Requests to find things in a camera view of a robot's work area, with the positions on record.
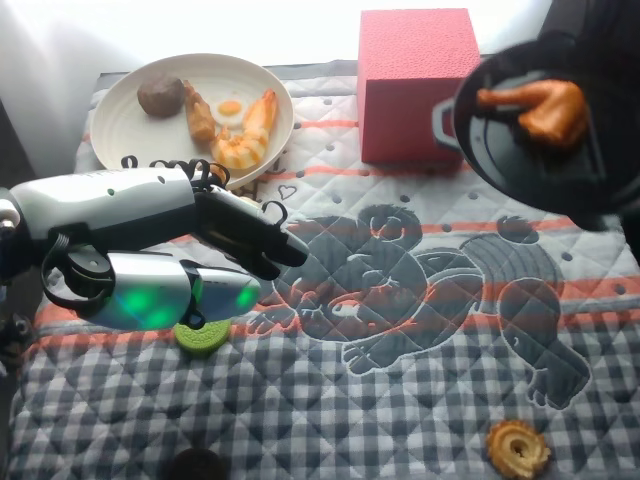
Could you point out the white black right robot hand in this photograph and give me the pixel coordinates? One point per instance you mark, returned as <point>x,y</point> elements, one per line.
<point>617,207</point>

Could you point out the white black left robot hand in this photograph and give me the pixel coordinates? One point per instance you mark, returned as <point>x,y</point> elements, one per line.
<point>110,205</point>

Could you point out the black round pan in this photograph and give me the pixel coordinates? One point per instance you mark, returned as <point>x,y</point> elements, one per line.
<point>500,150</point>

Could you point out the red cube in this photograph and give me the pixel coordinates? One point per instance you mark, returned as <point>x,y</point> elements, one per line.
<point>400,100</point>

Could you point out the cream round plate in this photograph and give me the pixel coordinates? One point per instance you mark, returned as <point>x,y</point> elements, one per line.
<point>130,130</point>

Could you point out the toy chicken drumstick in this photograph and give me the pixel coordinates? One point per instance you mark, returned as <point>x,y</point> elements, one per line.
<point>550,112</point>

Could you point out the brown toy meat patty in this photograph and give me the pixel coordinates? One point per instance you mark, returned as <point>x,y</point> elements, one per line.
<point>160,95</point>

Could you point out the toy fried chicken strip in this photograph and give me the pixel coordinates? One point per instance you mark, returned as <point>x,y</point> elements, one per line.
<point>201,115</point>

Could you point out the orange toy shrimp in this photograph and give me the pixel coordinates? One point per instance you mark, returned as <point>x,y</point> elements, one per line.
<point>239,149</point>
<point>261,117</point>

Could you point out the toy fried egg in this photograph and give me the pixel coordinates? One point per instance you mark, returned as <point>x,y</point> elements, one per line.
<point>230,109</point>

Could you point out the green sandwich cookie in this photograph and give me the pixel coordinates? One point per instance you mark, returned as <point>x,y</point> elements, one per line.
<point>205,340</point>

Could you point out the yellow swirl butter cookie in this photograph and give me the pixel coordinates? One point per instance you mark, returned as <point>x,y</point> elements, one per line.
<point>519,447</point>

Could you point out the grey checkered bear quilt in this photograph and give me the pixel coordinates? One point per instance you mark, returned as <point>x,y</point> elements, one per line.
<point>400,350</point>

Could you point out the brown sandwich cookie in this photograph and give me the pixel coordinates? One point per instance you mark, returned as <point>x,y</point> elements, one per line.
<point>200,465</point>

